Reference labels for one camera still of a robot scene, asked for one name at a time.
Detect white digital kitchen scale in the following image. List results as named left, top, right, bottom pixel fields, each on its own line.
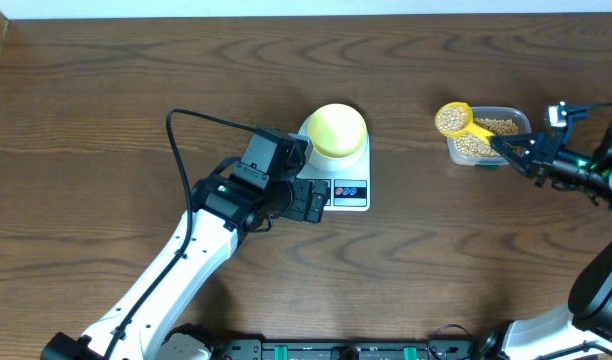
left=298, top=115, right=371, bottom=211

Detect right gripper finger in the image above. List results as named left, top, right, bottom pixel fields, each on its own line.
left=491, top=142, right=538, bottom=178
left=489, top=133, right=552, bottom=153

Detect soybeans in container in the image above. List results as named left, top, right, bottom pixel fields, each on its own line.
left=454, top=118, right=520, bottom=157

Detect pale yellow bowl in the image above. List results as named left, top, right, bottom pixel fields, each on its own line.
left=307, top=104, right=368, bottom=158

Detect yellow measuring scoop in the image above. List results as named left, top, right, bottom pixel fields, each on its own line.
left=434, top=102, right=494, bottom=144

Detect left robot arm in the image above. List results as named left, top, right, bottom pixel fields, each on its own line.
left=41, top=156, right=328, bottom=359

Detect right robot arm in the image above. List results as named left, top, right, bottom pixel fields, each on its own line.
left=479, top=122, right=612, bottom=359

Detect clear plastic container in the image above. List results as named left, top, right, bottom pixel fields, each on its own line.
left=447, top=106, right=531, bottom=167

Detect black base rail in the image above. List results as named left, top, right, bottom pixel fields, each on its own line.
left=210, top=333, right=484, bottom=360

